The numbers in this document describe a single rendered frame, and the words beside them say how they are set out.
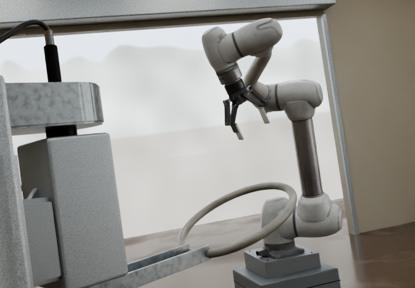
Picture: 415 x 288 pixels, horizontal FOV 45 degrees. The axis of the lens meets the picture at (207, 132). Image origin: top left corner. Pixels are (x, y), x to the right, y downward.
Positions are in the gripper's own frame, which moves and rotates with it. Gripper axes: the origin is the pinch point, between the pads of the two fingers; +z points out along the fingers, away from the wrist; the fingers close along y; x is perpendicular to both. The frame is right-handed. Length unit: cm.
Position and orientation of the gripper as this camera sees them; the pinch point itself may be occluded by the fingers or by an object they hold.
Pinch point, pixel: (253, 128)
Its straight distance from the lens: 196.2
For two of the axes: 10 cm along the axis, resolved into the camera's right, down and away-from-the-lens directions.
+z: 4.1, 8.8, 2.2
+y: -7.8, 4.7, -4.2
